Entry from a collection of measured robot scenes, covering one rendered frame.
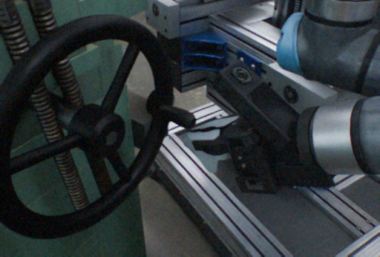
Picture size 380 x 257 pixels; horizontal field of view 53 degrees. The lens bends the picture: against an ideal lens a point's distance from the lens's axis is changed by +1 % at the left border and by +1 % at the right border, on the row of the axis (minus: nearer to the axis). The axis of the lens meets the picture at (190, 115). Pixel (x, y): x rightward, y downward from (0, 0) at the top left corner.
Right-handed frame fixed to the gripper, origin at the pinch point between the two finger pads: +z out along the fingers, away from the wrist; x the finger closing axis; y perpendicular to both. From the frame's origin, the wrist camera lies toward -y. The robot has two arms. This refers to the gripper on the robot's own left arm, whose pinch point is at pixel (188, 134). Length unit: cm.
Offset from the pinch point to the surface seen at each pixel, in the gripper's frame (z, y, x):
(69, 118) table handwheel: 5.4, -9.9, -12.0
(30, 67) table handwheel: -4.1, -17.3, -17.5
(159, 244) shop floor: 64, 51, 22
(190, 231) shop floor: 59, 54, 33
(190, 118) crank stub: -1.8, -2.4, 0.1
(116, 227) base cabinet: 41.1, 24.0, 2.0
